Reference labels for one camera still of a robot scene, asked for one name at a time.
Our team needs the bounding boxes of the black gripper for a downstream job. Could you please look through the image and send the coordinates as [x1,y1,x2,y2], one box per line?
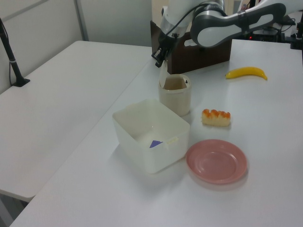
[151,31,179,67]

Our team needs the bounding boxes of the small beige lidded trash can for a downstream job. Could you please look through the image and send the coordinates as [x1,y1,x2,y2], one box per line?
[158,59,192,117]

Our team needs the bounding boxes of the dark brown crate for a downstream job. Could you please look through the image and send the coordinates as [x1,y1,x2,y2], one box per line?
[150,20,233,74]

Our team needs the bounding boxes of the white plastic storage box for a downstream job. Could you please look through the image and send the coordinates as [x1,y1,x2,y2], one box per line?
[112,98,191,175]

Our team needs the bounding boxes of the toy bread with orange topping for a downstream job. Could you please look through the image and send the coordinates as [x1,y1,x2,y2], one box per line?
[201,108,232,128]

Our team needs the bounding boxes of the yellow toy banana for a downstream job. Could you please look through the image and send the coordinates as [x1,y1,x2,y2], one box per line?
[224,66,268,81]

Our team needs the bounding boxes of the black device with red light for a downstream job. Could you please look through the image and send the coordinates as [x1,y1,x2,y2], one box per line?
[233,27,280,42]

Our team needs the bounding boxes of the pink plastic plate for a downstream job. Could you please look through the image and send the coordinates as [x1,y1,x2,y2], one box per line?
[185,139,249,185]

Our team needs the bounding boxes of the black keyboard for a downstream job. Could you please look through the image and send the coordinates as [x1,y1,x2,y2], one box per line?
[281,13,296,26]

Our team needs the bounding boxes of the black camera stand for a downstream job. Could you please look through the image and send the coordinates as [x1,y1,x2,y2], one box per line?
[289,21,303,51]

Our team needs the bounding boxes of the black camera pole with clamp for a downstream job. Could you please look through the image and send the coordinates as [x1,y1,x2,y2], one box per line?
[0,17,31,87]

